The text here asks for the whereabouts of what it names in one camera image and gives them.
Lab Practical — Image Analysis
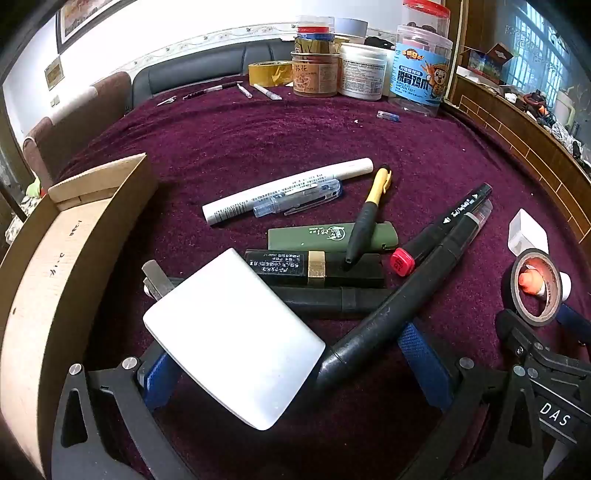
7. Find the yellow tape roll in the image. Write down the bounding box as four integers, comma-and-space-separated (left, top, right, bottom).
248, 60, 294, 88

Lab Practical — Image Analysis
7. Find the clear jar with blue label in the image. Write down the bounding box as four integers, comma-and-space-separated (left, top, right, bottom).
388, 23, 454, 117

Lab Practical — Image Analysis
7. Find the thick black marker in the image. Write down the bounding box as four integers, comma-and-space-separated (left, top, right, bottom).
315, 199, 495, 400

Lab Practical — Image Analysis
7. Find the white jar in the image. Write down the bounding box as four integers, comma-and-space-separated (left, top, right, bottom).
338, 43, 389, 101

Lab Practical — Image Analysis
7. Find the brown jar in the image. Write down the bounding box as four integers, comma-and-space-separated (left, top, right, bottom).
291, 39, 341, 99

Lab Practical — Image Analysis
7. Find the long thin black pen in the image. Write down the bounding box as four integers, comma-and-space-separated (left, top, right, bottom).
166, 277, 393, 320

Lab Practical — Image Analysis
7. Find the green lighter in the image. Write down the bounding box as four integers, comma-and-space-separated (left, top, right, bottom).
268, 222, 400, 254

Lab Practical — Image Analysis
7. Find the clear blue pen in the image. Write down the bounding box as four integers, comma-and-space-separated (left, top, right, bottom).
252, 179, 343, 219

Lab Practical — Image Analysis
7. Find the brown upholstered chair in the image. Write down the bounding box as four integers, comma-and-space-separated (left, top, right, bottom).
22, 71, 133, 190

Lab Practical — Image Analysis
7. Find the small cardboard box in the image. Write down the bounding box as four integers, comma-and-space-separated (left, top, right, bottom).
462, 44, 513, 84

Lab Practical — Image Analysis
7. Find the white tube pen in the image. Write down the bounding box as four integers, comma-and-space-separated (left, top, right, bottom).
202, 157, 374, 228

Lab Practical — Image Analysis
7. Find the dark grey sofa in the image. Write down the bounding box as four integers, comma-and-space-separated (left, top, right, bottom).
131, 38, 296, 112

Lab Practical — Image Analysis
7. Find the wooden sideboard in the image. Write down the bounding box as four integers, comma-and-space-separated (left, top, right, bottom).
443, 74, 591, 245

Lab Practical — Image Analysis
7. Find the window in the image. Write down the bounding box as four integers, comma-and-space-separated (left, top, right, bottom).
503, 0, 591, 93

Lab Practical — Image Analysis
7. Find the clear jar with red lid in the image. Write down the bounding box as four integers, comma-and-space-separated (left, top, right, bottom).
401, 0, 451, 35

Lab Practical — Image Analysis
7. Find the white card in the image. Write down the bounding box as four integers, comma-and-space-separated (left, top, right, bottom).
141, 248, 327, 431

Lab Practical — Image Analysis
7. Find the black tape roll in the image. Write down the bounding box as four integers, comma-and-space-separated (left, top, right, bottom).
510, 248, 565, 328

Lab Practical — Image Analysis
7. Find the small wall plaque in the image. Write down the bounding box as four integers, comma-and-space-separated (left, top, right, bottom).
44, 55, 65, 90

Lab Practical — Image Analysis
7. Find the framed wall picture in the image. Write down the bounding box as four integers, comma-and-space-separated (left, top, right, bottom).
55, 0, 139, 55

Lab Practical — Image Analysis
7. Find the maroon tablecloth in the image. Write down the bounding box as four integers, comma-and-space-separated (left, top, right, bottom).
55, 88, 591, 480

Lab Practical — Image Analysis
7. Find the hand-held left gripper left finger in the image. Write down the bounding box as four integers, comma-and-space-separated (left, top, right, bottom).
50, 342, 195, 480

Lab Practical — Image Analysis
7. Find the yellow and black pen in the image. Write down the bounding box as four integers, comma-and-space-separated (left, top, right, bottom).
344, 165, 393, 271

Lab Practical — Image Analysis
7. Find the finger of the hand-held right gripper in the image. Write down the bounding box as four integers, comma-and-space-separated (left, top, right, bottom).
558, 302, 591, 344
495, 308, 555, 370

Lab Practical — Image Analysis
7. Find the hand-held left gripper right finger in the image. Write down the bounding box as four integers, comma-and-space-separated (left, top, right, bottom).
398, 322, 548, 480

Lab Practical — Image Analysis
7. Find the small orange white toy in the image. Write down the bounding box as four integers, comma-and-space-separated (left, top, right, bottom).
517, 270, 572, 301

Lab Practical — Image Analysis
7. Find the clear tub with red band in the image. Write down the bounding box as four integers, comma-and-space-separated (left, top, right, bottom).
295, 15, 335, 42

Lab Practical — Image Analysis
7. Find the grey tape roll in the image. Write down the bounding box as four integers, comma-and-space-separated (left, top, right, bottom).
333, 17, 368, 46

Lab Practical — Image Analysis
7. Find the black and orange toy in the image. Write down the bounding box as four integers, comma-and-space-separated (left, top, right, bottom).
517, 92, 552, 123

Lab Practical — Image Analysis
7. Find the black marker with red end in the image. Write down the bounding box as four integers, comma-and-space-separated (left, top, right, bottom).
390, 183, 493, 278

